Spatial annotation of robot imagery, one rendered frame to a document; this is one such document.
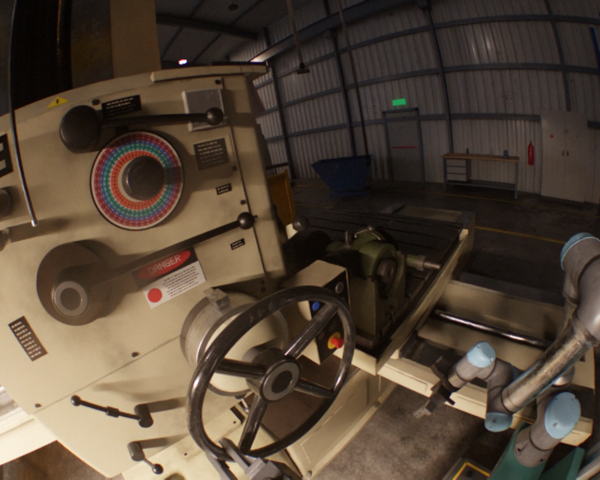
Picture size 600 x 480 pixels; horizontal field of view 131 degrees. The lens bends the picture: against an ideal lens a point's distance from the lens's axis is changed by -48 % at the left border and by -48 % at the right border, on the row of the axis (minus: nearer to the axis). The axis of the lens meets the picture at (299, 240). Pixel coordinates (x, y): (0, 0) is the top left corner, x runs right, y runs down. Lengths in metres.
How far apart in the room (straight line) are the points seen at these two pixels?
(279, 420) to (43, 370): 0.96
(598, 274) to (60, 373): 1.02
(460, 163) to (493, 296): 5.37
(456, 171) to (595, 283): 6.45
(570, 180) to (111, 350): 7.31
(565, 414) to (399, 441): 1.20
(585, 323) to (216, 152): 0.79
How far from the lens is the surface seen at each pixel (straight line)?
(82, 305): 0.45
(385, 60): 8.57
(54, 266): 0.49
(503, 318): 1.59
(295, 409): 1.26
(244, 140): 0.58
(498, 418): 0.74
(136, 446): 0.75
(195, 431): 0.41
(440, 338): 1.39
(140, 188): 0.40
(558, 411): 0.85
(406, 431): 1.86
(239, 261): 0.59
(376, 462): 1.77
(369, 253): 0.87
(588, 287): 0.60
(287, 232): 0.69
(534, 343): 1.54
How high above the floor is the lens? 1.68
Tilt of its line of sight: 22 degrees down
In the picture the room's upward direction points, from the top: 11 degrees counter-clockwise
